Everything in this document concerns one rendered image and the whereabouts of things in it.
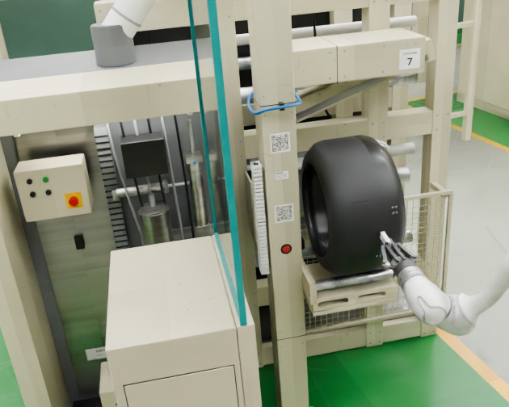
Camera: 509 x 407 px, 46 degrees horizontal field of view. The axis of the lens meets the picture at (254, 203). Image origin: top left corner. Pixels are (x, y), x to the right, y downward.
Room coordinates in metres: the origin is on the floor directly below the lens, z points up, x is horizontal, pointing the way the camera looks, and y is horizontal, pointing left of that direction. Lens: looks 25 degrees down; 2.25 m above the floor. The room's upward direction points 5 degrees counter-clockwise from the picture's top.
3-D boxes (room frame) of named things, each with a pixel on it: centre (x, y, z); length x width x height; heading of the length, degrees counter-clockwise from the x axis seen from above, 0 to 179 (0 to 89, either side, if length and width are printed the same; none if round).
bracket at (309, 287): (2.18, -0.18, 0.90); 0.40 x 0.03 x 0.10; 9
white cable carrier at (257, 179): (2.11, -0.02, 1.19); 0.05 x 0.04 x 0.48; 9
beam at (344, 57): (2.52, -0.43, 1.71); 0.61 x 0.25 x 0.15; 99
